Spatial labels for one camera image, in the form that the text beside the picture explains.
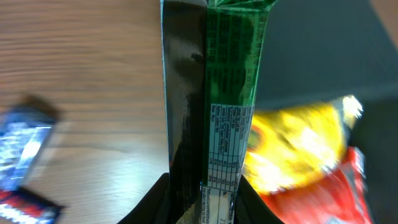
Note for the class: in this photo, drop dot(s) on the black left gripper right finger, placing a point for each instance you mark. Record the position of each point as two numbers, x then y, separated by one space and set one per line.
249 207

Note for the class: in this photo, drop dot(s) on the blue eclipse gum box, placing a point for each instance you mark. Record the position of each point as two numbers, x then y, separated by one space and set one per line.
25 129

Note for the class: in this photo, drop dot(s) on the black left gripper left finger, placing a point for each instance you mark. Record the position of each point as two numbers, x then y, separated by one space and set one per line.
154 207

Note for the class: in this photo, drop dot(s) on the yellow snack packet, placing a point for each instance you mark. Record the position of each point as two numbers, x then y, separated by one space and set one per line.
297 146

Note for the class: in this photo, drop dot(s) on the black box with lid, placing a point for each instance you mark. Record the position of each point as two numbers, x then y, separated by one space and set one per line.
322 49

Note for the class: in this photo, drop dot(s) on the dark blue chocolate bar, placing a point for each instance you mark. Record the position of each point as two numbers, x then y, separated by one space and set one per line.
24 206

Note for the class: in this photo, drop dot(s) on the red snack packet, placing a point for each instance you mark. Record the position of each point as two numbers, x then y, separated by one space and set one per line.
339 197

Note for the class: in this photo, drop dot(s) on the green black candy bar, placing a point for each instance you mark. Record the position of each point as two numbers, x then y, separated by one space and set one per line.
211 51

